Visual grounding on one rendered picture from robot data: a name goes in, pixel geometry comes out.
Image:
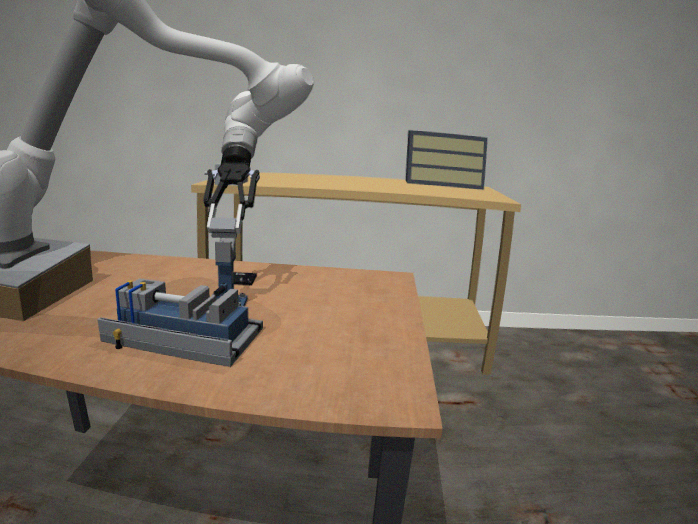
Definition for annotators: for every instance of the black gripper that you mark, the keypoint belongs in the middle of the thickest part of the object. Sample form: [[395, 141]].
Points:
[[233, 156]]

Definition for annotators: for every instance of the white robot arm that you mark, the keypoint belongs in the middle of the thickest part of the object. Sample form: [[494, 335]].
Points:
[[275, 92]]

